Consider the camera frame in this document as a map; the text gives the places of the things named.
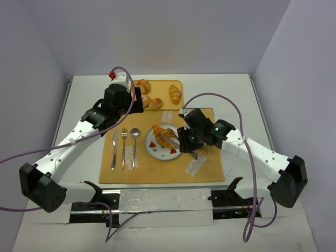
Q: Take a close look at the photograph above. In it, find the large croissant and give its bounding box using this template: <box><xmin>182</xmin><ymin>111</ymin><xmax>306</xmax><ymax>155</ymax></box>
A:
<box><xmin>152</xmin><ymin>125</ymin><xmax>174</xmax><ymax>150</ymax></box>

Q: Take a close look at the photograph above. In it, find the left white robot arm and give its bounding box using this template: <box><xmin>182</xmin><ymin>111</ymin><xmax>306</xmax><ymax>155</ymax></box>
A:
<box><xmin>19</xmin><ymin>84</ymin><xmax>144</xmax><ymax>213</ymax></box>

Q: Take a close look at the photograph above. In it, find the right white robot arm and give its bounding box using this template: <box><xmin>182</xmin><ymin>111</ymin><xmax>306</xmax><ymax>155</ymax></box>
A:
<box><xmin>155</xmin><ymin>109</ymin><xmax>308</xmax><ymax>208</ymax></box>

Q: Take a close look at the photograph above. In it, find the twisted round bread top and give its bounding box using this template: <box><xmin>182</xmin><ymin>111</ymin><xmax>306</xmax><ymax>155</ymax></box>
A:
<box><xmin>134</xmin><ymin>79</ymin><xmax>151</xmax><ymax>95</ymax></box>

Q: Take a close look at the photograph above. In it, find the strawberry pattern plate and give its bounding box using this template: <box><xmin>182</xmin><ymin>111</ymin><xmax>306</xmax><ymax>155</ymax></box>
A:
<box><xmin>144</xmin><ymin>127</ymin><xmax>181</xmax><ymax>161</ymax></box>

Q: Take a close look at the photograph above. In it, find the small round bun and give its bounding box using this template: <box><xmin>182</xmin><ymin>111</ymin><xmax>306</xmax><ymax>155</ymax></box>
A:
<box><xmin>149</xmin><ymin>98</ymin><xmax>163</xmax><ymax>110</ymax></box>

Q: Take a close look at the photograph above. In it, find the silver spoon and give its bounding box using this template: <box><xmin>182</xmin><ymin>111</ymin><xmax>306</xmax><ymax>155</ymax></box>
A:
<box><xmin>130</xmin><ymin>128</ymin><xmax>141</xmax><ymax>170</ymax></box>

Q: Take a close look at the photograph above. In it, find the yellow serving tray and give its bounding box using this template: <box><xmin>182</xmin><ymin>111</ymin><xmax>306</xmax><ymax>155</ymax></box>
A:
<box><xmin>144</xmin><ymin>79</ymin><xmax>183</xmax><ymax>110</ymax></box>

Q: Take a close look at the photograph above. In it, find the silver fork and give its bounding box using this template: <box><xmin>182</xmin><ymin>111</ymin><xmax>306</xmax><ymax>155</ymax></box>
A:
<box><xmin>121</xmin><ymin>128</ymin><xmax>128</xmax><ymax>171</ymax></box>

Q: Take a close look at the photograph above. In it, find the croissant right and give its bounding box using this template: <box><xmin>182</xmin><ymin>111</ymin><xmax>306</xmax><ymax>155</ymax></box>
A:
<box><xmin>169</xmin><ymin>85</ymin><xmax>182</xmax><ymax>104</ymax></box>

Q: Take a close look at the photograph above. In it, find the silver table knife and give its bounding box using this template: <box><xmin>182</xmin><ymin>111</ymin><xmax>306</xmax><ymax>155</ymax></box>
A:
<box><xmin>111</xmin><ymin>129</ymin><xmax>119</xmax><ymax>170</ymax></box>

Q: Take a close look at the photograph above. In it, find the orange mickey mouse placemat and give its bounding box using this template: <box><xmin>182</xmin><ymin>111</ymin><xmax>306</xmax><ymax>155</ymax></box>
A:
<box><xmin>99</xmin><ymin>110</ymin><xmax>225</xmax><ymax>184</ymax></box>

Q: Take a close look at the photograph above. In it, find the ring donut bread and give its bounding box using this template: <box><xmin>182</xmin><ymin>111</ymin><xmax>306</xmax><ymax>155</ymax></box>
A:
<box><xmin>141</xmin><ymin>94</ymin><xmax>151</xmax><ymax>108</ymax></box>

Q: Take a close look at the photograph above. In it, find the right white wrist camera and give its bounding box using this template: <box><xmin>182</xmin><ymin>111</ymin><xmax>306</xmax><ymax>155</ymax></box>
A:
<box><xmin>178</xmin><ymin>108</ymin><xmax>193</xmax><ymax>119</ymax></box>

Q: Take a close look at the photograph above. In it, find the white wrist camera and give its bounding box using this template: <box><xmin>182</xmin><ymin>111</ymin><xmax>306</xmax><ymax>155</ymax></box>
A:
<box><xmin>109</xmin><ymin>71</ymin><xmax>131</xmax><ymax>93</ymax></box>
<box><xmin>178</xmin><ymin>108</ymin><xmax>193</xmax><ymax>119</ymax></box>

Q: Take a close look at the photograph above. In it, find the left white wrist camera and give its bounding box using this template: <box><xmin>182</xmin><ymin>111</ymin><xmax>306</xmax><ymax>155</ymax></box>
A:
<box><xmin>109</xmin><ymin>71</ymin><xmax>131</xmax><ymax>93</ymax></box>

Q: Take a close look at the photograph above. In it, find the metal base rail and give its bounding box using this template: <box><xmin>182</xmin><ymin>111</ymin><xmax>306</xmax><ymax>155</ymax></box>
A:
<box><xmin>70</xmin><ymin>188</ymin><xmax>252</xmax><ymax>228</ymax></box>

